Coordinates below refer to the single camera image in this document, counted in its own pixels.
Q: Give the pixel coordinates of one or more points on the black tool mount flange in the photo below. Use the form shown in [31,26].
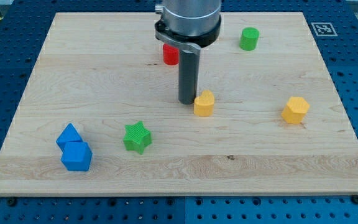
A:
[192,44]

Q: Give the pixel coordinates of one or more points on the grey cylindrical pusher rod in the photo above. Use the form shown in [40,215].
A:
[187,76]

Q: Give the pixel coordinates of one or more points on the yellow heart block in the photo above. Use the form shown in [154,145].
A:
[204,104]

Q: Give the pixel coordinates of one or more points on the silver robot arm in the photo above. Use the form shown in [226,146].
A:
[189,26]

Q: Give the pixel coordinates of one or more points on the yellow hexagon block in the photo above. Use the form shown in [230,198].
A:
[295,110]

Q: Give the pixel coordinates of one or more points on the red cylinder block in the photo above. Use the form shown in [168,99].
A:
[170,55]

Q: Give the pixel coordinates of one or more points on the green cylinder block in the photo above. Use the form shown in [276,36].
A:
[249,38]

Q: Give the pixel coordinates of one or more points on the green star block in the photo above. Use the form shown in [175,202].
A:
[137,137]

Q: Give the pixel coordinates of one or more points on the wooden board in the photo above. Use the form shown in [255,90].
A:
[103,70]

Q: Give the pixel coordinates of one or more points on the fiducial marker tag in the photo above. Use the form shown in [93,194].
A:
[324,29]

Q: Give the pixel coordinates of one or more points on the blue triangle block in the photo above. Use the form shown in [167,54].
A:
[69,134]

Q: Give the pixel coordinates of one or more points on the blue cube block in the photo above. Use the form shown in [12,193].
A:
[77,156]

